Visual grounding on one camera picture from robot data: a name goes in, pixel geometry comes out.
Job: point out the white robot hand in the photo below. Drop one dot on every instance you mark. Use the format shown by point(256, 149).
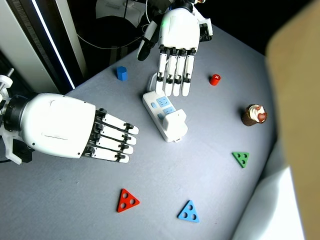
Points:
point(57, 122)
point(180, 27)

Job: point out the white power strip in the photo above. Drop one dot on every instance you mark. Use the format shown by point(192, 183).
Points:
point(151, 100)

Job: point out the red cylinder block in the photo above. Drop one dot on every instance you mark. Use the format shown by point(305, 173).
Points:
point(214, 80)

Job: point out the grey table cloth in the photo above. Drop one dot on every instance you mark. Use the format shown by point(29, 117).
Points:
point(75, 187)

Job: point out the black round object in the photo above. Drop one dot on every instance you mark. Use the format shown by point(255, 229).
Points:
point(107, 32)

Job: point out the blue hexagonal block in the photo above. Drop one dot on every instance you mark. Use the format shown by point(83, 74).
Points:
point(122, 73)

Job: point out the white pillar with light strip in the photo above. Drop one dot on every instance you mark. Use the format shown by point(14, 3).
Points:
point(20, 45)

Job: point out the red triangle block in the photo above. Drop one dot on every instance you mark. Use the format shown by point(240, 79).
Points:
point(121, 200)

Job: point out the toy chocolate cupcake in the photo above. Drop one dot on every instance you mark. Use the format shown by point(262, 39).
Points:
point(252, 116)

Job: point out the tan blurred panel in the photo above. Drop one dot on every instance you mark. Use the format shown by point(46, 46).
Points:
point(297, 87)

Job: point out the green triangle block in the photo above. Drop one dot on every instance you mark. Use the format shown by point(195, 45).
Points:
point(242, 162)

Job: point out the blue triangle block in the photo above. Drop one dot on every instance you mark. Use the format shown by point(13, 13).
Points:
point(194, 218)

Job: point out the white background board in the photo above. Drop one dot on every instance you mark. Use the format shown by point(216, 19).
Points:
point(272, 205)

